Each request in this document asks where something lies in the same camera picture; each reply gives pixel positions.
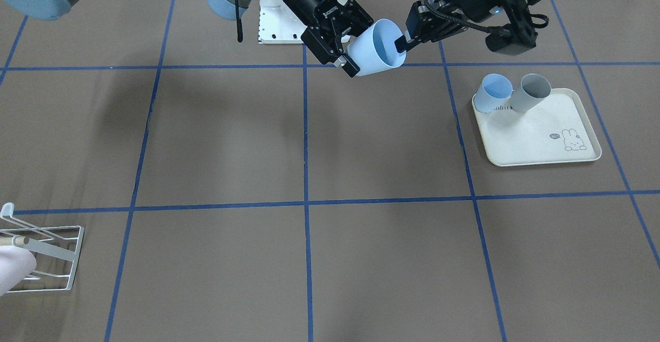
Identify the grey plastic cup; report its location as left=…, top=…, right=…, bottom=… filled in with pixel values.
left=509, top=73, right=552, bottom=112

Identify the white wire cup rack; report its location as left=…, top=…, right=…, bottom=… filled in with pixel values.
left=2, top=202, right=85, bottom=294

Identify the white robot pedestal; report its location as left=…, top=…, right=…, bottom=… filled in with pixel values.
left=258, top=0, right=348, bottom=44

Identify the blue plastic cup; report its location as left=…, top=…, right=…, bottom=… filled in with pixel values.
left=347, top=19, right=406, bottom=77
left=472, top=73, right=513, bottom=113

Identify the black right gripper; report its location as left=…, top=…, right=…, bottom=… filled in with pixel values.
left=285, top=0, right=373, bottom=78

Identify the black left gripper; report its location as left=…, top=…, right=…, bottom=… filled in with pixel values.
left=394, top=0, right=549, bottom=56

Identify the cream plastic tray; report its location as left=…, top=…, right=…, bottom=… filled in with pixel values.
left=472, top=88, right=603, bottom=167

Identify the pink plastic cup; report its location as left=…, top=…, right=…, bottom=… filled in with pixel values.
left=1, top=246, right=36, bottom=296

